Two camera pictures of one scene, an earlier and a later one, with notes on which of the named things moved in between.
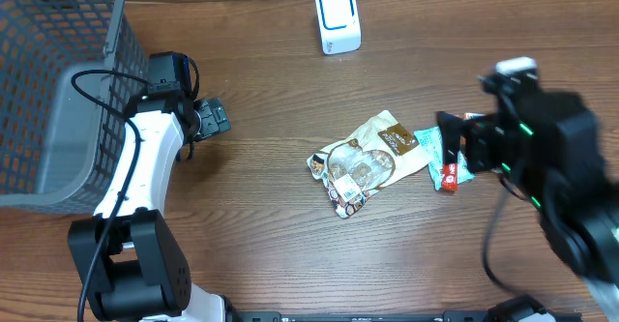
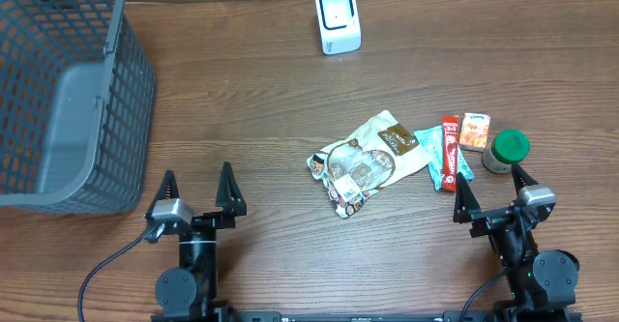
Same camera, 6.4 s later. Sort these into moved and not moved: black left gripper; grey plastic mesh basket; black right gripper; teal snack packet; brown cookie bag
Moved: black right gripper; black left gripper
Not moved: teal snack packet; brown cookie bag; grey plastic mesh basket
